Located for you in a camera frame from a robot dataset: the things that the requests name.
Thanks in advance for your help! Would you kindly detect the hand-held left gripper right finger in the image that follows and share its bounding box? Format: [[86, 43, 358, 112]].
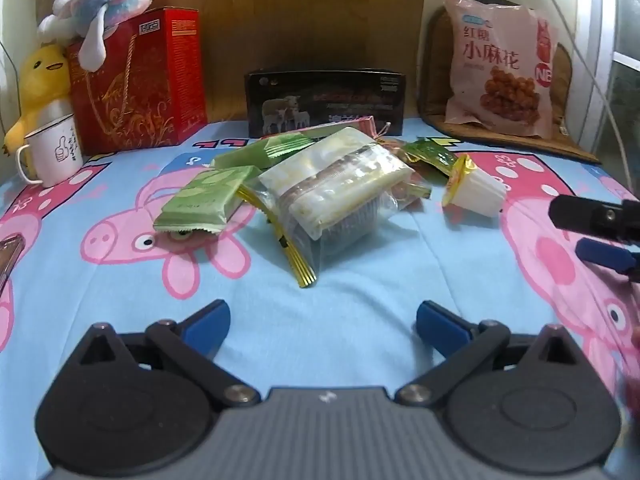
[[396, 300, 598, 407]]

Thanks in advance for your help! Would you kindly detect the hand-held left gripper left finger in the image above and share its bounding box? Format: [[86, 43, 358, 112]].
[[65, 299, 262, 407]]

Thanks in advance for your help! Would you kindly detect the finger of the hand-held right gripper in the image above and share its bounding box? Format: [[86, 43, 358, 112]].
[[548, 194, 640, 243], [575, 238, 640, 283]]

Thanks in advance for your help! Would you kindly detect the white jelly cup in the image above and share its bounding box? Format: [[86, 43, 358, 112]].
[[441, 154, 508, 218]]

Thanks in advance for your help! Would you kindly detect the large green snack packet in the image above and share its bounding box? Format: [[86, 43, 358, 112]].
[[153, 166, 261, 235]]

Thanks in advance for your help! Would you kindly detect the small dark green packet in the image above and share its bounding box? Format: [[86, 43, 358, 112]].
[[402, 140, 458, 183]]

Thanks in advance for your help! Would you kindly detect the pale green snack packet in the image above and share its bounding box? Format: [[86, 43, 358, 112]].
[[212, 139, 275, 171]]

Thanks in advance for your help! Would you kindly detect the clear zip bag with cake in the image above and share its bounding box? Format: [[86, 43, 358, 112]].
[[237, 127, 433, 288]]

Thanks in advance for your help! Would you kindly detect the gold candy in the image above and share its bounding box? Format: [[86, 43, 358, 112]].
[[380, 137, 417, 166]]

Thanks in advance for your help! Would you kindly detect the green striped snack packet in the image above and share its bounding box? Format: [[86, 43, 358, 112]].
[[264, 127, 351, 160]]

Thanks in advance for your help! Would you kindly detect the pink snack packet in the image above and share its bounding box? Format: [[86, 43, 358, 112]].
[[315, 116, 396, 139]]

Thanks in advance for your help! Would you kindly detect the black cardboard box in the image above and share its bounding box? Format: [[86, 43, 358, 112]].
[[244, 67, 406, 139]]

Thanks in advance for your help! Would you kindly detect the brown seat cushion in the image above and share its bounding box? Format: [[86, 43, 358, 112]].
[[417, 5, 603, 163]]

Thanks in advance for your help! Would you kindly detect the blue cartoon pig blanket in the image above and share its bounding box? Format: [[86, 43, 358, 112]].
[[0, 115, 640, 480]]

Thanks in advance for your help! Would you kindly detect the large pink snack bag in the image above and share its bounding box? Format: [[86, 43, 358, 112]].
[[444, 0, 560, 139]]

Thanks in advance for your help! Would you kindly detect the smartphone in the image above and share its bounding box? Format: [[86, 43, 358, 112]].
[[0, 236, 26, 293]]

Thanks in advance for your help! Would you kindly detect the white enamel mug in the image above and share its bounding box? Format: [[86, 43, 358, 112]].
[[16, 112, 85, 188]]

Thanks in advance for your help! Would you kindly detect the red gift box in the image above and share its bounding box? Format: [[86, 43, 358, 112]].
[[67, 7, 208, 156]]

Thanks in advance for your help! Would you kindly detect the yellow duck plush toy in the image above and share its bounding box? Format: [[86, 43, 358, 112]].
[[2, 44, 71, 156]]

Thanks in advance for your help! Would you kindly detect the wooden board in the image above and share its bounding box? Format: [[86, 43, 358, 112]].
[[35, 0, 426, 123]]

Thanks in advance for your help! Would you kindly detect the grey window frame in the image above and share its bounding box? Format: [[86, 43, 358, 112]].
[[590, 0, 640, 181]]

